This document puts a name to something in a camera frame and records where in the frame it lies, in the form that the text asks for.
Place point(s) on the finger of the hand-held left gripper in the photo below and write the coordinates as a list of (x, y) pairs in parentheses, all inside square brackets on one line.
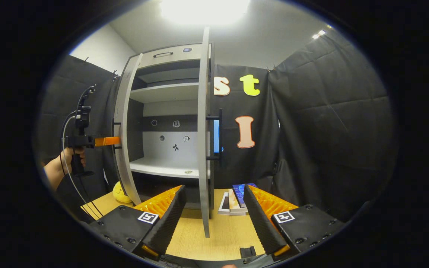
[(107, 141)]

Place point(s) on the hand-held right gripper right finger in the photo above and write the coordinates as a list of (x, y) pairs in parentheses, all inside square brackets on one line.
[(261, 223)]

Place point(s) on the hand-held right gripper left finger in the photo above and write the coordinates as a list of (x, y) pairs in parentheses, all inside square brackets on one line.
[(169, 219)]

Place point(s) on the grey cabinet door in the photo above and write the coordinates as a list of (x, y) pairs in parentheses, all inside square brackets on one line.
[(127, 167), (203, 149)]

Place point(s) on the grey double-door shoe cabinet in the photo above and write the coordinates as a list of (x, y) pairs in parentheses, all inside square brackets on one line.
[(169, 108)]

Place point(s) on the grey cabinet shelf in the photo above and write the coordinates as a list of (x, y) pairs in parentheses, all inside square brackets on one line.
[(162, 167), (162, 93)]

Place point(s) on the grey cabinet drawer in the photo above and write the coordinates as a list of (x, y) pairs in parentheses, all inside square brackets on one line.
[(179, 60)]

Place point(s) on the blue book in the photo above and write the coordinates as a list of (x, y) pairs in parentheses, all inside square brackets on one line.
[(241, 193)]

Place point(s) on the white book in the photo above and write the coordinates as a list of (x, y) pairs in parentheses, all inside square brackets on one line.
[(225, 204)]

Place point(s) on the yellow plush toy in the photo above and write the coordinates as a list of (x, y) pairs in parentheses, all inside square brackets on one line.
[(121, 193)]

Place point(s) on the black backdrop cloth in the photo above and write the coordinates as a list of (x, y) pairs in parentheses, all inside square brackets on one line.
[(330, 130)]

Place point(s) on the large ceiling light panel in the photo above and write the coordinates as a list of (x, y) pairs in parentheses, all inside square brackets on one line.
[(204, 10)]

